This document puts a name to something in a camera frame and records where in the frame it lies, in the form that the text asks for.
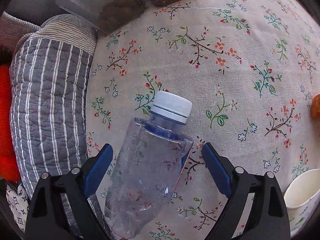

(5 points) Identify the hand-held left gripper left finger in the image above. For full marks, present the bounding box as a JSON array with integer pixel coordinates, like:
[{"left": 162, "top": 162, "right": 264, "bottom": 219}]
[{"left": 24, "top": 143, "right": 114, "bottom": 240}]

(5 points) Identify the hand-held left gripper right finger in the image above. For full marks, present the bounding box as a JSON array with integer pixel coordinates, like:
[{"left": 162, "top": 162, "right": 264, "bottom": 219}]
[{"left": 201, "top": 142, "right": 292, "bottom": 240}]

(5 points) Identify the clear plastic bottle white cap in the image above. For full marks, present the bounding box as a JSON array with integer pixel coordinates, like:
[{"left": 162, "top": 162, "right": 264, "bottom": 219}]
[{"left": 104, "top": 91, "right": 194, "bottom": 239}]

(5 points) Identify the white star print fabric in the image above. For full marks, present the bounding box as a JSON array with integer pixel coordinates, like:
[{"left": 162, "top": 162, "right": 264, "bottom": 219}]
[{"left": 6, "top": 181, "right": 30, "bottom": 232}]

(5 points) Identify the white paper cup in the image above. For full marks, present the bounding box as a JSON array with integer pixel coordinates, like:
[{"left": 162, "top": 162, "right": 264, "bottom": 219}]
[{"left": 284, "top": 169, "right": 320, "bottom": 233}]

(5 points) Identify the floral tablecloth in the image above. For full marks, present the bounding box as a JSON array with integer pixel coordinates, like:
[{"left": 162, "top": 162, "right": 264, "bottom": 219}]
[{"left": 85, "top": 0, "right": 320, "bottom": 240}]

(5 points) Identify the grey striped quilted cushion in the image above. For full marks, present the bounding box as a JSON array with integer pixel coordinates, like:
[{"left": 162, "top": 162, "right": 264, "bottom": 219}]
[{"left": 0, "top": 11, "right": 105, "bottom": 240}]

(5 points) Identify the round orange peel piece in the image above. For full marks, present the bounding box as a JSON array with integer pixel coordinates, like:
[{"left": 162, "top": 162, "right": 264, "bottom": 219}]
[{"left": 311, "top": 94, "right": 320, "bottom": 119}]

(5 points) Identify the clear jar with brown contents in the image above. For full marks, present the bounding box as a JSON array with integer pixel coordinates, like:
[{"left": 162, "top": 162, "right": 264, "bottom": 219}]
[{"left": 45, "top": 0, "right": 150, "bottom": 34}]

